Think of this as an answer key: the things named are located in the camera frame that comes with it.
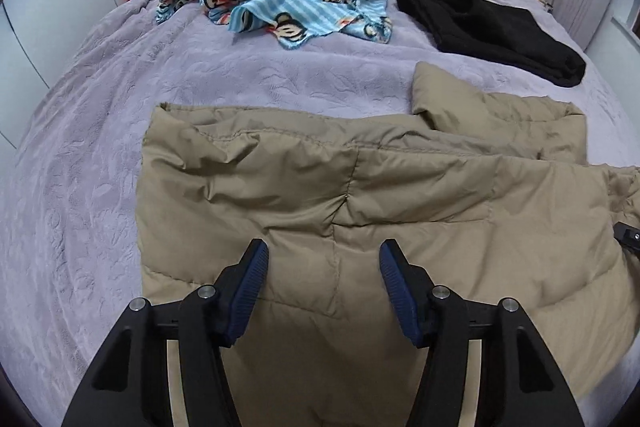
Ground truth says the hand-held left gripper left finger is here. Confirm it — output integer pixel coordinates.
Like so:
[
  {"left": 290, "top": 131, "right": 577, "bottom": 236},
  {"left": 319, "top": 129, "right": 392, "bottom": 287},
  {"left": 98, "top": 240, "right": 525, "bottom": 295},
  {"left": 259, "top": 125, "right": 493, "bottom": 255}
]
[{"left": 61, "top": 238, "right": 271, "bottom": 427}]

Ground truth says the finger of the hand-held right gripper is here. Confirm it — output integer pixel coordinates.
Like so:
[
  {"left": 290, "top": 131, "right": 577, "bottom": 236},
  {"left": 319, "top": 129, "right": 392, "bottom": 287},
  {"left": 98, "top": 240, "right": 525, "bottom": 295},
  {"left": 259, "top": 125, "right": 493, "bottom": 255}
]
[{"left": 612, "top": 222, "right": 640, "bottom": 253}]

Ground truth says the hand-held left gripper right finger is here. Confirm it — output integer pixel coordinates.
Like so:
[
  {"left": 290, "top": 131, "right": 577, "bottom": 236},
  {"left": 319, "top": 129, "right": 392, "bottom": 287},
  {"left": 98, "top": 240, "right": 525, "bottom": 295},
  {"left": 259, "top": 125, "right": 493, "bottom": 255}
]
[{"left": 378, "top": 239, "right": 586, "bottom": 427}]

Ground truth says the beige puffer jacket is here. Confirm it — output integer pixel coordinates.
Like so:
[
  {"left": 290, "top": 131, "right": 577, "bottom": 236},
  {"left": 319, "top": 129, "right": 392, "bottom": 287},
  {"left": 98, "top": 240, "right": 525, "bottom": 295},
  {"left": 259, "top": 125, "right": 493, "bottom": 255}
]
[{"left": 135, "top": 62, "right": 640, "bottom": 427}]

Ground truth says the purple bed blanket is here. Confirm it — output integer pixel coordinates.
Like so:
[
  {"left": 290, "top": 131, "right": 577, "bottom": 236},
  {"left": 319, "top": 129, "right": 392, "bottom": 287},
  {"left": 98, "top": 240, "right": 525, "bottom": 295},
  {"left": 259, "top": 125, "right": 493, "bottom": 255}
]
[{"left": 0, "top": 0, "right": 640, "bottom": 408}]

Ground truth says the black fleece garment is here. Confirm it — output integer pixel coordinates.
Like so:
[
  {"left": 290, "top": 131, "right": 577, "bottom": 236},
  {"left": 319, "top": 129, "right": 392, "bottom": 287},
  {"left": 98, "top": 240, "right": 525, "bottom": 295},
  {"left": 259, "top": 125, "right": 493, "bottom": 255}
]
[{"left": 394, "top": 0, "right": 587, "bottom": 88}]

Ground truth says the white wardrobe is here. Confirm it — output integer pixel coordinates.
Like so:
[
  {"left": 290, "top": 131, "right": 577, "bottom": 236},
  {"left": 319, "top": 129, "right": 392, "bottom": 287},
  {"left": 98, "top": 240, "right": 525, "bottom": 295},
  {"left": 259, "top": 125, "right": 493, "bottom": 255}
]
[{"left": 0, "top": 0, "right": 121, "bottom": 148}]

